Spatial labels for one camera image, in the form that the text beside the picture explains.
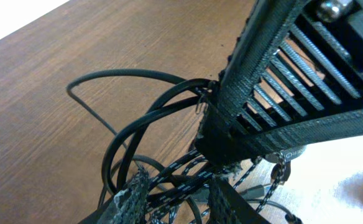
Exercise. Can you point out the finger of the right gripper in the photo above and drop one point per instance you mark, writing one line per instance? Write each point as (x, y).
(295, 77)

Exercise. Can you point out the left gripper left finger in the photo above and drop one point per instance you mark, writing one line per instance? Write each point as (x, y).
(127, 206)

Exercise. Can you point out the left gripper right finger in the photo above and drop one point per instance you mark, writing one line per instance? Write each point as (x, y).
(228, 207)

